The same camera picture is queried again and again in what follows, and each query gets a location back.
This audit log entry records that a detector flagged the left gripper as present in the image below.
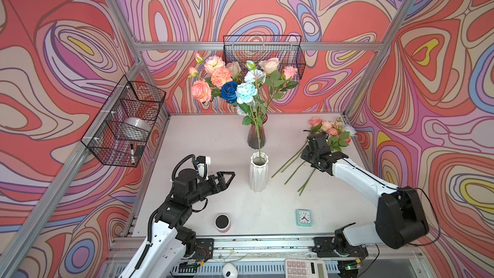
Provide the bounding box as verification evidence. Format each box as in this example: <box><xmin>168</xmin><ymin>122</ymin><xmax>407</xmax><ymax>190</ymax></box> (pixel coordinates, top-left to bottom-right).
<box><xmin>184</xmin><ymin>172</ymin><xmax>234</xmax><ymax>208</ymax></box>

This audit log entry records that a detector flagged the black wire basket back wall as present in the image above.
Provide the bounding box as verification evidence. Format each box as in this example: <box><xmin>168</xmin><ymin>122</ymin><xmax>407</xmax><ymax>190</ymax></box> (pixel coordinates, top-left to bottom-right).
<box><xmin>223</xmin><ymin>33</ymin><xmax>306</xmax><ymax>81</ymax></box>

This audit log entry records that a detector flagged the pink grey glass vase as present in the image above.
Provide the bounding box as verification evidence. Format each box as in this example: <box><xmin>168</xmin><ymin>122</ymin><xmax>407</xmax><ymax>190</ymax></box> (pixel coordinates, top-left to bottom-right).
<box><xmin>247</xmin><ymin>117</ymin><xmax>268</xmax><ymax>149</ymax></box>

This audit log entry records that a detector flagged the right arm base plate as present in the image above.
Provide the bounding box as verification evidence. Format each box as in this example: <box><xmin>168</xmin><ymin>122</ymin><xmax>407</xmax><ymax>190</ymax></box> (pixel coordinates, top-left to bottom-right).
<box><xmin>311</xmin><ymin>237</ymin><xmax>369</xmax><ymax>259</ymax></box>

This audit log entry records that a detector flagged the bunch of artificial flowers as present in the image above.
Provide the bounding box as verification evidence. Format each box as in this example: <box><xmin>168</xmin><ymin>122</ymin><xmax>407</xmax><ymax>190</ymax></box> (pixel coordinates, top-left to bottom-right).
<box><xmin>274</xmin><ymin>117</ymin><xmax>356</xmax><ymax>195</ymax></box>

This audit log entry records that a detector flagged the black wire basket left wall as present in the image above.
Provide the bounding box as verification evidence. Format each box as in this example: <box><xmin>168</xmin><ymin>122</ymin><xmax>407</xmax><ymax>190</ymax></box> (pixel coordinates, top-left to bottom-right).
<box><xmin>81</xmin><ymin>76</ymin><xmax>166</xmax><ymax>167</ymax></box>

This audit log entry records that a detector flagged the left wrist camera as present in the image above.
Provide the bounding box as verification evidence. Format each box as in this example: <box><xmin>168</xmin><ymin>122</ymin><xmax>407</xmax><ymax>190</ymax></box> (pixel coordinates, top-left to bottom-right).
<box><xmin>194</xmin><ymin>156</ymin><xmax>211</xmax><ymax>180</ymax></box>

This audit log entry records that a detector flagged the orange pink carnation spray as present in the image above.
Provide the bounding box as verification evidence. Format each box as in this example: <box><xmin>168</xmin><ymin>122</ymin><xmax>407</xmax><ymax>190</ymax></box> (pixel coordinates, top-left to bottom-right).
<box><xmin>187</xmin><ymin>67</ymin><xmax>233</xmax><ymax>103</ymax></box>

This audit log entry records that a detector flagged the cream white rose stem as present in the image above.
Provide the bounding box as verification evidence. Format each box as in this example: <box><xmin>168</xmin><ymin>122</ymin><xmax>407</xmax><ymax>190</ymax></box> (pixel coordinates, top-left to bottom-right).
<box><xmin>226</xmin><ymin>61</ymin><xmax>243</xmax><ymax>84</ymax></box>

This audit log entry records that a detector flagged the cream pink rose stem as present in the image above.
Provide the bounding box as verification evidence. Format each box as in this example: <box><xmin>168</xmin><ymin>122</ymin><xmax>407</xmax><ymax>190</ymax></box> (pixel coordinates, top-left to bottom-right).
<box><xmin>259</xmin><ymin>57</ymin><xmax>280</xmax><ymax>75</ymax></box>

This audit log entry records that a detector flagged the white ribbed ceramic vase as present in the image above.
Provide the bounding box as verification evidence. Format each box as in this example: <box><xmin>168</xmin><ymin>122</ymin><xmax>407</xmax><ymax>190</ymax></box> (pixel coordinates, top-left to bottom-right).
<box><xmin>249</xmin><ymin>152</ymin><xmax>269</xmax><ymax>193</ymax></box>

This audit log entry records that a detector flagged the pink carnation spray stem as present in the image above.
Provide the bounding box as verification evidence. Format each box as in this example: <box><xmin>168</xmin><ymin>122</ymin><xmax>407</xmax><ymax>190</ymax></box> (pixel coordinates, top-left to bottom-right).
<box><xmin>194</xmin><ymin>53</ymin><xmax>225</xmax><ymax>74</ymax></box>

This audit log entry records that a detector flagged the mint green small clock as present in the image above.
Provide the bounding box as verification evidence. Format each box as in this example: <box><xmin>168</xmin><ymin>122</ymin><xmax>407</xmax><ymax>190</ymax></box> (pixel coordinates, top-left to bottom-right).
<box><xmin>296</xmin><ymin>209</ymin><xmax>313</xmax><ymax>227</ymax></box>

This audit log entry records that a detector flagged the dark blue rose stem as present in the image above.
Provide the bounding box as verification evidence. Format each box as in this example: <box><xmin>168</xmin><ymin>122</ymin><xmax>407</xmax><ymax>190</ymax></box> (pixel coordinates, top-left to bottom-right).
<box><xmin>220</xmin><ymin>81</ymin><xmax>238</xmax><ymax>104</ymax></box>

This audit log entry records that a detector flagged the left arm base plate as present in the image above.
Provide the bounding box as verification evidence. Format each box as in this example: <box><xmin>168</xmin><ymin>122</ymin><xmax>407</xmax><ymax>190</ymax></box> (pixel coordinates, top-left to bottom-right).
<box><xmin>183</xmin><ymin>238</ymin><xmax>214</xmax><ymax>263</ymax></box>

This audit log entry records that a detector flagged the white round device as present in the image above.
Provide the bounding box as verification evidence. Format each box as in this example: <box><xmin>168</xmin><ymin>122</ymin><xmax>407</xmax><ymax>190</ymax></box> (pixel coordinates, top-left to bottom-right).
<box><xmin>221</xmin><ymin>263</ymin><xmax>239</xmax><ymax>278</ymax></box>

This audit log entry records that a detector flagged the light pink rose stem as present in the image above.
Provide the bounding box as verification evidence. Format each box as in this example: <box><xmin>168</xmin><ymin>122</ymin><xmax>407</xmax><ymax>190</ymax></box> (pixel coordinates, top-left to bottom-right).
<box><xmin>265</xmin><ymin>66</ymin><xmax>298</xmax><ymax>110</ymax></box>

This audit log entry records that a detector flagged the black wire basket wall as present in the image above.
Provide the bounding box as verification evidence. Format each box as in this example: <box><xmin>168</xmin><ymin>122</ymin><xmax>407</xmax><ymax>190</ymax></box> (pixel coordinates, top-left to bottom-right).
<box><xmin>81</xmin><ymin>76</ymin><xmax>166</xmax><ymax>167</ymax></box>
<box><xmin>223</xmin><ymin>33</ymin><xmax>306</xmax><ymax>81</ymax></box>

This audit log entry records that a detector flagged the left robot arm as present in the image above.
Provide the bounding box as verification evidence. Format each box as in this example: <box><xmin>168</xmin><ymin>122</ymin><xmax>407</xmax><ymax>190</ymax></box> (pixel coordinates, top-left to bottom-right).
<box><xmin>119</xmin><ymin>154</ymin><xmax>235</xmax><ymax>277</ymax></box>

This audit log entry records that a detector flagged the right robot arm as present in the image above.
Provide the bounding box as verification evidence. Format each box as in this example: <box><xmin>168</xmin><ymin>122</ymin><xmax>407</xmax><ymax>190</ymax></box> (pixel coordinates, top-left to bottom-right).
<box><xmin>301</xmin><ymin>133</ymin><xmax>429</xmax><ymax>256</ymax></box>

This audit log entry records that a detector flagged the white pink calculator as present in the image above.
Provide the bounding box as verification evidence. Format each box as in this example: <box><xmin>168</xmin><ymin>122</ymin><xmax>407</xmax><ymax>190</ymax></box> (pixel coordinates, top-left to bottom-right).
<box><xmin>284</xmin><ymin>259</ymin><xmax>328</xmax><ymax>278</ymax></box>

